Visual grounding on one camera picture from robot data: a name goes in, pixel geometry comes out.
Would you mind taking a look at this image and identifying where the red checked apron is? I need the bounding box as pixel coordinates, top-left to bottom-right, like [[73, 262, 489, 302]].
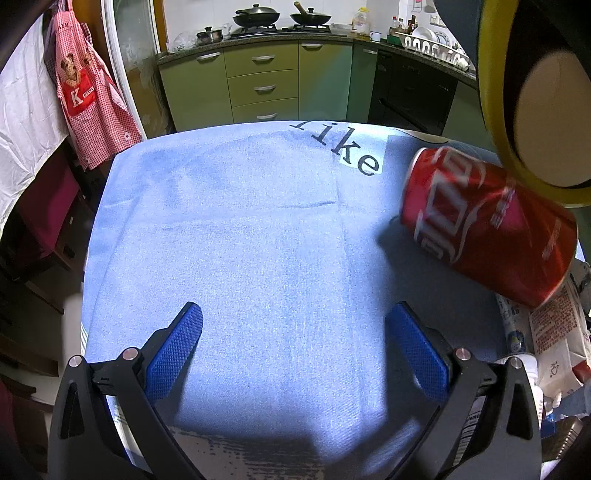
[[46, 0, 144, 171]]

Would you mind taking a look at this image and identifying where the white plastic bottle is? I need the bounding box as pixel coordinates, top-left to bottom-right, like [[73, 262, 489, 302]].
[[508, 355, 561, 411]]

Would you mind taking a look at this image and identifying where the dark stone countertop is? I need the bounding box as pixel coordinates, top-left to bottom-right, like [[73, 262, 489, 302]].
[[156, 25, 478, 90]]

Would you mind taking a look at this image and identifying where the blue and white packet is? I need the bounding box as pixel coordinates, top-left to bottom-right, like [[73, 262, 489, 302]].
[[496, 295, 532, 361]]

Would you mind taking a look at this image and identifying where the clear plastic bag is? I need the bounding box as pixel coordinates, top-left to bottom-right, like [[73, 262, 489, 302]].
[[168, 31, 199, 51]]

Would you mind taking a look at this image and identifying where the black gas stove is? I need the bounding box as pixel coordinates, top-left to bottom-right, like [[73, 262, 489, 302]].
[[230, 23, 333, 38]]

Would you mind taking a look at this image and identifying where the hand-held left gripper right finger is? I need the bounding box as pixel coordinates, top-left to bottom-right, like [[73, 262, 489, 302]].
[[384, 301, 543, 480]]

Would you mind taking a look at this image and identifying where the white carton with red print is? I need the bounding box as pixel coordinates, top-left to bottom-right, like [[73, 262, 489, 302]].
[[526, 263, 591, 398]]

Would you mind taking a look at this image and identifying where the dark red wooden furniture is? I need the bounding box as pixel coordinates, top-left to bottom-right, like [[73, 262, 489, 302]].
[[0, 148, 100, 402]]

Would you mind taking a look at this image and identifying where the light blue tablecloth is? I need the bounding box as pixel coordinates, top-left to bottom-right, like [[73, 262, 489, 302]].
[[79, 121, 585, 480]]

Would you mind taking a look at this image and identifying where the white hanging cloth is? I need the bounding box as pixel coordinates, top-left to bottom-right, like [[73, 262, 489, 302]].
[[0, 16, 68, 222]]

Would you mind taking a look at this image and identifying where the small brown box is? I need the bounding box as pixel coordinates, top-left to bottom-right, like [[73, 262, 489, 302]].
[[540, 415, 585, 462]]

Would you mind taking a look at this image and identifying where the green sink cabinet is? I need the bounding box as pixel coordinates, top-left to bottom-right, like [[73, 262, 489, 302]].
[[443, 76, 490, 148]]

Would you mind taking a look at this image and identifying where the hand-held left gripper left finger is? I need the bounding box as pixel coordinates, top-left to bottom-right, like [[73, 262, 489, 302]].
[[46, 301, 206, 480]]

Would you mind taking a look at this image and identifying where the black bin with yellow rim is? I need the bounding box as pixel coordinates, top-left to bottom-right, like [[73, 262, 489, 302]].
[[434, 0, 591, 206]]

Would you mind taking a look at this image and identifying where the black oven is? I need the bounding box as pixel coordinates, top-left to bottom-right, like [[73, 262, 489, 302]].
[[367, 50, 460, 136]]

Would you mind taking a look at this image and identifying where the clear jug with yellow cap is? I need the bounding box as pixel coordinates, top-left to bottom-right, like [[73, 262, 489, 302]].
[[352, 7, 372, 37]]

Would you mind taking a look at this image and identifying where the red soda can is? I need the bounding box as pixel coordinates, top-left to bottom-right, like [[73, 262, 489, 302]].
[[399, 145, 580, 309]]

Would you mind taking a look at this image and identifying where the green drawer cabinet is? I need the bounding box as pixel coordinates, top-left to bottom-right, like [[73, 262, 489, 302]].
[[157, 39, 377, 134]]

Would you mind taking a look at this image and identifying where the white framed glass door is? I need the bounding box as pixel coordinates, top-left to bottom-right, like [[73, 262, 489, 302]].
[[99, 0, 169, 139]]

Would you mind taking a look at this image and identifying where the black wok with handle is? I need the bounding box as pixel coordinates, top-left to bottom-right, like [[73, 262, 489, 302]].
[[290, 1, 333, 27]]

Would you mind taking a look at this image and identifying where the black wok with lid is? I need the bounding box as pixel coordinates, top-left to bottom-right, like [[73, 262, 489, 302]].
[[232, 4, 281, 27]]

